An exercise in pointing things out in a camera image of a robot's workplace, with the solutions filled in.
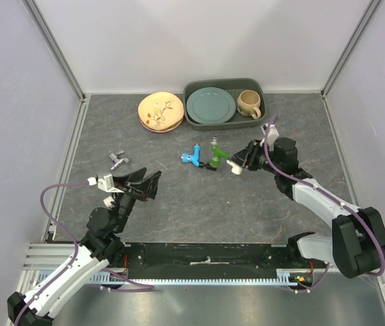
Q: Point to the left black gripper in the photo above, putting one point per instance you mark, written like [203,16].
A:
[147,187]

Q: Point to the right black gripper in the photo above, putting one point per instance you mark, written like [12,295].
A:
[241,157]

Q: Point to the white elbow fitting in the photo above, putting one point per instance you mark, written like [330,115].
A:
[235,168]

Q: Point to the green water faucet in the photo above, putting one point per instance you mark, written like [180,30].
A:
[217,154]

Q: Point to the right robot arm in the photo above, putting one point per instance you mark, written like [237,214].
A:
[357,242]

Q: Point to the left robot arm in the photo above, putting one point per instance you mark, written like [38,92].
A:
[100,247]

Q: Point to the white elbow fitting left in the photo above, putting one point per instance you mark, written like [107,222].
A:
[109,202]

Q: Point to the blue water faucet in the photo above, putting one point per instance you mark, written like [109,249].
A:
[194,158]

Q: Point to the beige ceramic mug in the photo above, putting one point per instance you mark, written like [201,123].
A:
[248,104]

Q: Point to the teal plate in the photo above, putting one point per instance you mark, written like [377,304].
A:
[210,105]

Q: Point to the bird pattern yellow plate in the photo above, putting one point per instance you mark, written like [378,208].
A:
[161,110]

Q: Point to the grey-green dish tub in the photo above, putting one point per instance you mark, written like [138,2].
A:
[234,87]

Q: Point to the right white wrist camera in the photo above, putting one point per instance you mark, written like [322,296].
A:
[270,134]

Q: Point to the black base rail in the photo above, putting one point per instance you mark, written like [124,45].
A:
[209,261]

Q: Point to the slotted cable duct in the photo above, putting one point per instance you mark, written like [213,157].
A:
[195,281]

